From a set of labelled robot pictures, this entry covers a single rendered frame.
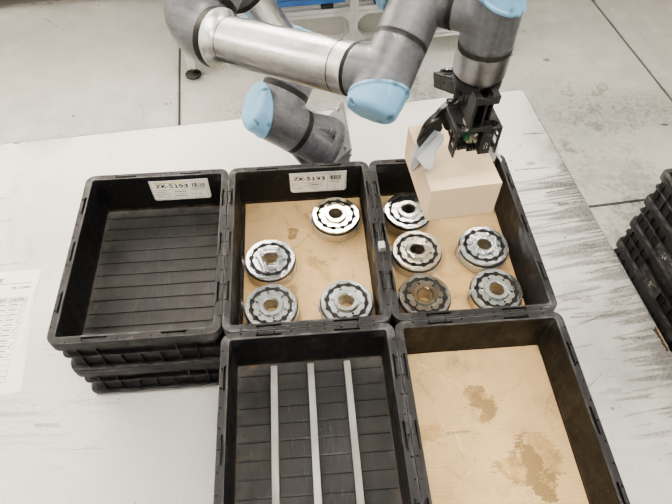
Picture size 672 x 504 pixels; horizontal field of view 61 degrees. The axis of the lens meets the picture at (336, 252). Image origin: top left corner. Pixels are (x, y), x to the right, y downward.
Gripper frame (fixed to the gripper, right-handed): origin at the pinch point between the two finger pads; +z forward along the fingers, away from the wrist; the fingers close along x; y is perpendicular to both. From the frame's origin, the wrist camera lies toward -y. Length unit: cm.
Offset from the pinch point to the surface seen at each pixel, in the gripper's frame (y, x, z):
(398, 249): 0.1, -7.2, 23.8
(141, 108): -164, -89, 110
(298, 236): -8.9, -27.2, 26.8
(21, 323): -5, -90, 40
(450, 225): -6.6, 6.3, 26.8
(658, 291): -10, 84, 79
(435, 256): 3.0, -0.1, 23.9
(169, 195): -22, -54, 23
